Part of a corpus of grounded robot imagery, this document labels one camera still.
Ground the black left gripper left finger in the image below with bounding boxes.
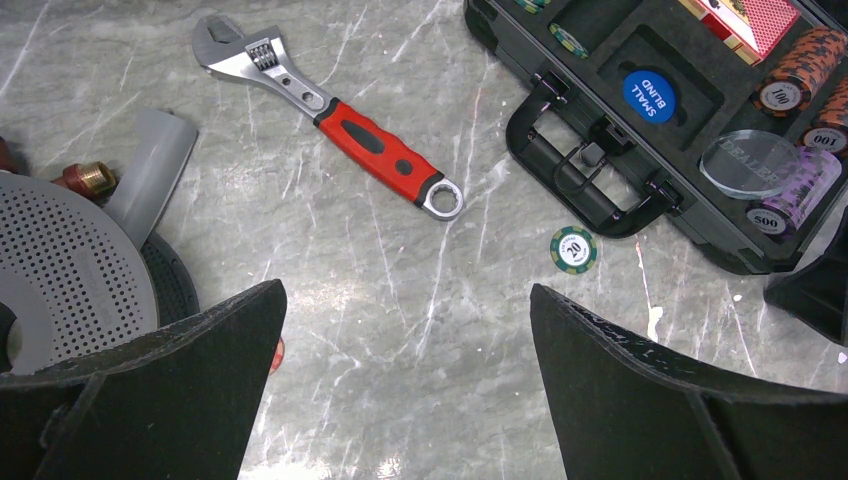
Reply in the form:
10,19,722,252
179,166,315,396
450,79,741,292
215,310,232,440
1,280,287,479

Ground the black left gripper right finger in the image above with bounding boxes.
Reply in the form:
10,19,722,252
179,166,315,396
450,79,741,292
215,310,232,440
530,284,847,479

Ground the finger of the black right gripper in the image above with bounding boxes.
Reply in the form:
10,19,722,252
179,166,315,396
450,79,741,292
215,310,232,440
764,225,847,346

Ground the purple chip stack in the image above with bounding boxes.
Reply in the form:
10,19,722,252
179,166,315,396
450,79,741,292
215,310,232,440
746,146,842,242

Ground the clear dealer button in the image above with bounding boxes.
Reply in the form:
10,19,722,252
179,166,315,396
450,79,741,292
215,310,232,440
698,129,801,200

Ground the orange chip stack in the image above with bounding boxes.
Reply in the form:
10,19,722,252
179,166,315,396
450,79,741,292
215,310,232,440
751,26,847,118
796,77,847,160

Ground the green poker chip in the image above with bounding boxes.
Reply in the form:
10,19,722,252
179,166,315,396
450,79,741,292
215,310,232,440
549,226,598,275

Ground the black poker case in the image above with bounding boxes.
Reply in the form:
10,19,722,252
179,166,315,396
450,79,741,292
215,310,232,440
464,1,847,275

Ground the blue small blind button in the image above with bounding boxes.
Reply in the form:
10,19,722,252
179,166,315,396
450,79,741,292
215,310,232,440
622,70,677,124

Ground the red playing card deck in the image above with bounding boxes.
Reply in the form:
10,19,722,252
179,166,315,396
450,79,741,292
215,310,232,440
678,0,801,66

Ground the small red white chip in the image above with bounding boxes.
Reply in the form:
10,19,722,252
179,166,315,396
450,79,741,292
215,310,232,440
269,338,285,374

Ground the grey filament spool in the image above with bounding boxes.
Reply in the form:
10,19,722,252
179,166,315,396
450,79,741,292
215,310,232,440
1,173,199,375

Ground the brass red fitting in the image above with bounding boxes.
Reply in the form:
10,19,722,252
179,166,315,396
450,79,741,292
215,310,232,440
52,162,118,202

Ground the grey cylinder part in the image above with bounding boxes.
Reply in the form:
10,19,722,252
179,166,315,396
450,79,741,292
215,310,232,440
104,108,199,248

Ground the green chip in case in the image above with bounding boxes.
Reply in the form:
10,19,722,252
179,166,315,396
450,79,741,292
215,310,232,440
548,22,590,59

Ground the red handled adjustable wrench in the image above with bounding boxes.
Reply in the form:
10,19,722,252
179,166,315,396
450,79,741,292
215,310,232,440
192,15,464,221

